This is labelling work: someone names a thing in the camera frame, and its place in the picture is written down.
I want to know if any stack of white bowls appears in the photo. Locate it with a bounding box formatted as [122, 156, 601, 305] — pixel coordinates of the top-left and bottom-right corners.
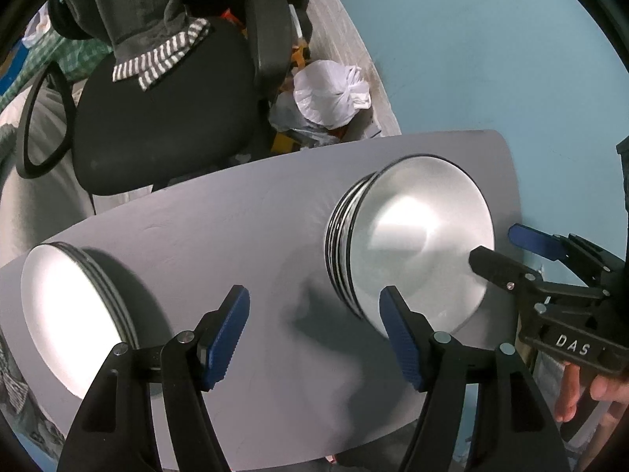
[323, 155, 495, 334]

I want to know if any white plate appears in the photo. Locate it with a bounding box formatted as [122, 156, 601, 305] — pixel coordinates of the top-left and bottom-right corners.
[20, 242, 140, 398]

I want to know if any right hand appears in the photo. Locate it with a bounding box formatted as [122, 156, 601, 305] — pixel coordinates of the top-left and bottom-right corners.
[554, 361, 629, 472]

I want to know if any striped garment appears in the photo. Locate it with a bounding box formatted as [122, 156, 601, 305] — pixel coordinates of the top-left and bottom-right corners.
[1, 341, 30, 419]

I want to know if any grey bed mattress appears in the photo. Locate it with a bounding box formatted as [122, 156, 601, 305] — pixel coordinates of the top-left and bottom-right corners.
[1, 87, 95, 264]

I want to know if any white tied trash bag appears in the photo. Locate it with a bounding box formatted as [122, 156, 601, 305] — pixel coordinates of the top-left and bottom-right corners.
[293, 60, 372, 130]

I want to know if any black office chair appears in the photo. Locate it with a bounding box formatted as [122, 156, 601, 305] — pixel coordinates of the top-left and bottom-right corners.
[16, 0, 308, 195]

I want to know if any green checkered tablecloth table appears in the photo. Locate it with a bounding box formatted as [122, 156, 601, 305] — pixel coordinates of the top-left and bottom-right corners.
[1, 30, 112, 110]

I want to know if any white plastic bag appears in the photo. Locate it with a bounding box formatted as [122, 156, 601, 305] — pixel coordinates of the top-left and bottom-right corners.
[21, 2, 51, 49]

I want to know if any dark grey hoodie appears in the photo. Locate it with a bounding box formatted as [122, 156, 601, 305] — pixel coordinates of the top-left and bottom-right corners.
[63, 0, 211, 92]

